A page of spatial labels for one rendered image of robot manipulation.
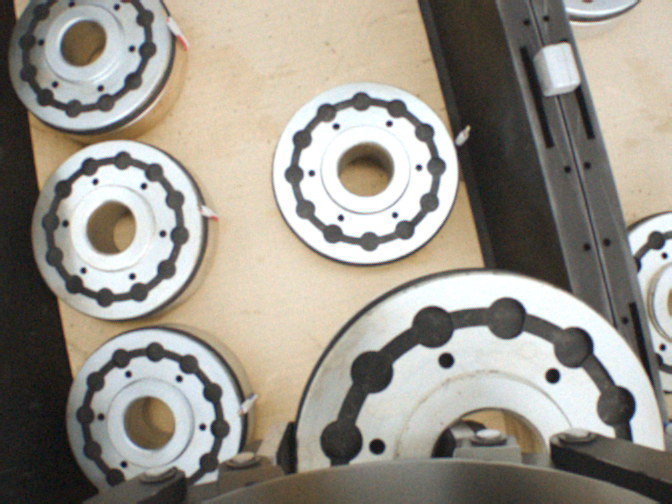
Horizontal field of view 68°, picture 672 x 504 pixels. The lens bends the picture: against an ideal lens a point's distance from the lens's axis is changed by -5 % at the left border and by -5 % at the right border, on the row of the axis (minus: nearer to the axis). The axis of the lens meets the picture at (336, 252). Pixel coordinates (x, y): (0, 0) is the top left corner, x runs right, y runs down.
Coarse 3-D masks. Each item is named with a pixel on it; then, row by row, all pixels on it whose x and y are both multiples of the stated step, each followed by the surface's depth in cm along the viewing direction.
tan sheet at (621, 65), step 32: (608, 32) 32; (640, 32) 32; (608, 64) 32; (640, 64) 32; (608, 96) 31; (640, 96) 31; (608, 128) 31; (640, 128) 31; (640, 160) 31; (640, 192) 31
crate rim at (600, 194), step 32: (544, 0) 22; (544, 32) 22; (576, 64) 22; (576, 128) 21; (576, 160) 21; (608, 160) 21; (608, 192) 21; (608, 224) 21; (608, 256) 21; (608, 288) 21; (640, 288) 21; (640, 320) 21
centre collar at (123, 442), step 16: (128, 384) 28; (144, 384) 28; (160, 384) 28; (112, 400) 28; (128, 400) 28; (160, 400) 28; (176, 400) 28; (112, 416) 28; (176, 416) 27; (192, 416) 28; (112, 432) 28; (128, 432) 28; (176, 432) 27; (192, 432) 28; (128, 448) 27; (144, 448) 28; (160, 448) 27; (176, 448) 27; (144, 464) 27; (160, 464) 27
